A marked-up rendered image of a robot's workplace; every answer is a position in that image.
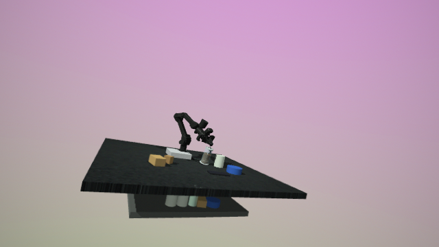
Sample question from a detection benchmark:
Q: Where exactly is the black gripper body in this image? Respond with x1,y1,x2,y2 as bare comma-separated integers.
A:
196,130,215,141

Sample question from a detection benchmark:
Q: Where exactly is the small tan box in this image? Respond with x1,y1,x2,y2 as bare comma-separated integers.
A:
164,155,174,164

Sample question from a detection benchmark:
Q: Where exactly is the blue short cylinder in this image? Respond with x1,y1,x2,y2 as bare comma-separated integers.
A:
206,196,221,208
226,165,242,175

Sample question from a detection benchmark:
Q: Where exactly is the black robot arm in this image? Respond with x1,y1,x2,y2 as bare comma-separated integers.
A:
174,113,213,152

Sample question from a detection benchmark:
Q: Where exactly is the dark grey flat shelf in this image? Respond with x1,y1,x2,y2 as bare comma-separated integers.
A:
128,193,249,218

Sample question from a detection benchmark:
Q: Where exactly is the tan cardboard box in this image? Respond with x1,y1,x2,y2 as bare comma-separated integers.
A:
149,154,166,167
196,196,207,208

